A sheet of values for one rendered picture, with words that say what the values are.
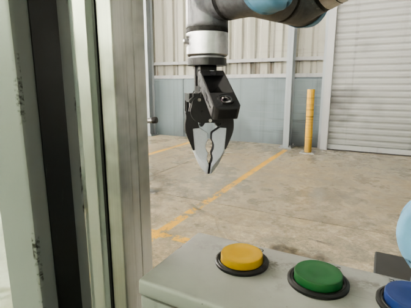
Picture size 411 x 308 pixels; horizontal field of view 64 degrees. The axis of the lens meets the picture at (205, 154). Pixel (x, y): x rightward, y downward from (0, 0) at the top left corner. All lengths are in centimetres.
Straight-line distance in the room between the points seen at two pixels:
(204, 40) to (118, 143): 33
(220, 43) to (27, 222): 46
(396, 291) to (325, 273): 5
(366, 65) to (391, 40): 47
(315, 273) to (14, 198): 23
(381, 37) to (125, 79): 564
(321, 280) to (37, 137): 24
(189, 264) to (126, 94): 17
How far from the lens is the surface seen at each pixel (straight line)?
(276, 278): 32
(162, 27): 732
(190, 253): 35
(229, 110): 52
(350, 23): 591
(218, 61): 60
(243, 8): 55
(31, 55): 22
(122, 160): 31
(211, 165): 62
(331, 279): 31
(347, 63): 585
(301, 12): 63
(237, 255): 33
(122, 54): 31
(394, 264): 71
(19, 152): 22
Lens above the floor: 106
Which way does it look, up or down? 12 degrees down
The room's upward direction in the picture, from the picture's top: straight up
